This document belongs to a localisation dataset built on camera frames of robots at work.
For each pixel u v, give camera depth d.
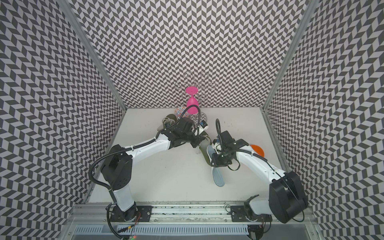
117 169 0.47
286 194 0.41
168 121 0.99
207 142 0.87
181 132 0.68
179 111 1.15
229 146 0.60
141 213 0.72
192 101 0.91
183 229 0.69
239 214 0.73
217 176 0.77
